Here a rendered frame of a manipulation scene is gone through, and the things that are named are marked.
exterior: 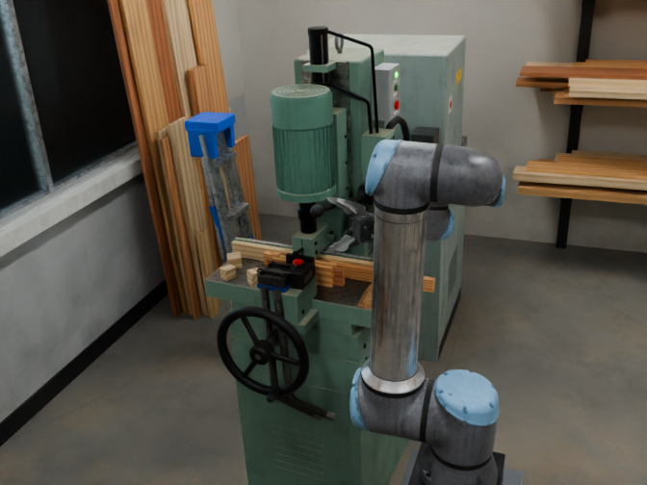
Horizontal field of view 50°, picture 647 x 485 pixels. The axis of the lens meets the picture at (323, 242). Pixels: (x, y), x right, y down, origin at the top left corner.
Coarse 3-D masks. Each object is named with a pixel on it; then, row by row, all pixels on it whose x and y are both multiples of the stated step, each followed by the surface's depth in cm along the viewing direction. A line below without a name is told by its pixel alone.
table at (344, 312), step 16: (240, 272) 221; (208, 288) 219; (224, 288) 216; (240, 288) 213; (320, 288) 210; (336, 288) 210; (352, 288) 209; (320, 304) 204; (336, 304) 201; (352, 304) 200; (256, 320) 203; (304, 320) 199; (336, 320) 204; (352, 320) 201; (368, 320) 199
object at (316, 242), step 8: (320, 224) 219; (328, 224) 220; (320, 232) 214; (296, 240) 212; (304, 240) 211; (312, 240) 210; (320, 240) 215; (328, 240) 221; (296, 248) 213; (304, 248) 212; (312, 248) 211; (320, 248) 216; (312, 256) 212
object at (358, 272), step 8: (264, 256) 225; (272, 256) 223; (264, 264) 226; (344, 264) 215; (352, 272) 213; (360, 272) 212; (368, 272) 211; (368, 280) 212; (424, 280) 204; (432, 280) 203; (424, 288) 205; (432, 288) 204
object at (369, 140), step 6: (366, 132) 216; (378, 132) 215; (384, 132) 215; (390, 132) 215; (366, 138) 213; (372, 138) 212; (378, 138) 211; (384, 138) 210; (390, 138) 214; (366, 144) 214; (372, 144) 213; (366, 150) 215; (372, 150) 214; (366, 156) 215; (366, 162) 216; (366, 168) 217; (366, 174) 218
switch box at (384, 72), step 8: (384, 64) 218; (392, 64) 218; (376, 72) 213; (384, 72) 212; (392, 72) 214; (376, 80) 214; (384, 80) 213; (392, 80) 215; (376, 88) 216; (384, 88) 214; (392, 88) 216; (376, 96) 217; (384, 96) 216; (392, 96) 217; (384, 104) 217; (392, 104) 218; (384, 112) 218; (392, 112) 219; (384, 120) 219
